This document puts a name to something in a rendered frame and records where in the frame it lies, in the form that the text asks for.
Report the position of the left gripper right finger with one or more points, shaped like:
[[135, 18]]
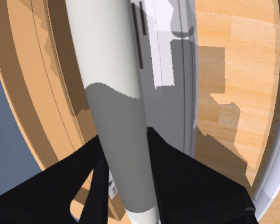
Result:
[[193, 193]]

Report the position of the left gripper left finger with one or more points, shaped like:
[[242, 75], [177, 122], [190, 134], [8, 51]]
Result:
[[46, 197]]

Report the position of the long brown cardboard carton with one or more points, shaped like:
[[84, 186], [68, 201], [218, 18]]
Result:
[[34, 79]]

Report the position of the grey tube with white end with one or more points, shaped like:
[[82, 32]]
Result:
[[269, 183]]

